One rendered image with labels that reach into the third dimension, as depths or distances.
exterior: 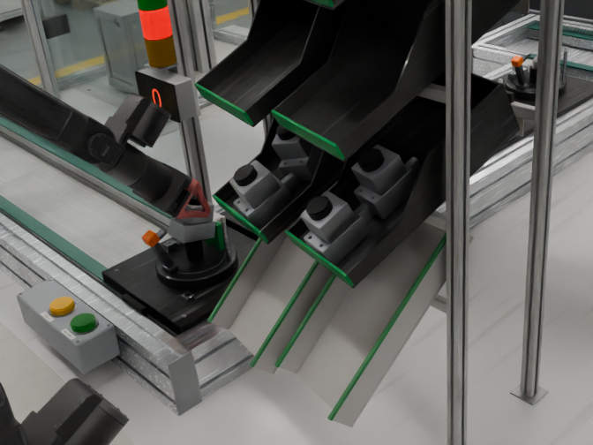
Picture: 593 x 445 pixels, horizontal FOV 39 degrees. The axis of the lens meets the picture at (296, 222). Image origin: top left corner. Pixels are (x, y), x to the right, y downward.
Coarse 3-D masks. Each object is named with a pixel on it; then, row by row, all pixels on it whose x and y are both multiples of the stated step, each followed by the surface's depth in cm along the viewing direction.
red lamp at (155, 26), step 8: (168, 8) 144; (144, 16) 142; (152, 16) 142; (160, 16) 142; (168, 16) 143; (144, 24) 143; (152, 24) 142; (160, 24) 143; (168, 24) 144; (144, 32) 144; (152, 32) 143; (160, 32) 143; (168, 32) 144
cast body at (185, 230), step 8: (192, 200) 137; (192, 208) 136; (200, 208) 137; (208, 216) 139; (176, 224) 137; (184, 224) 137; (192, 224) 137; (200, 224) 138; (208, 224) 139; (176, 232) 138; (184, 232) 136; (192, 232) 137; (200, 232) 138; (208, 232) 140; (184, 240) 137; (192, 240) 138
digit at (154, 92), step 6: (150, 84) 149; (156, 84) 148; (150, 90) 150; (156, 90) 149; (150, 96) 151; (156, 96) 149; (162, 96) 148; (156, 102) 150; (162, 102) 149; (162, 108) 149
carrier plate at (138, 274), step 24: (168, 240) 152; (240, 240) 150; (120, 264) 146; (144, 264) 146; (240, 264) 143; (120, 288) 141; (144, 288) 139; (168, 288) 139; (216, 288) 137; (168, 312) 133; (192, 312) 132
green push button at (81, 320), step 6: (78, 318) 133; (84, 318) 133; (90, 318) 133; (72, 324) 132; (78, 324) 132; (84, 324) 131; (90, 324) 132; (72, 330) 132; (78, 330) 131; (84, 330) 131
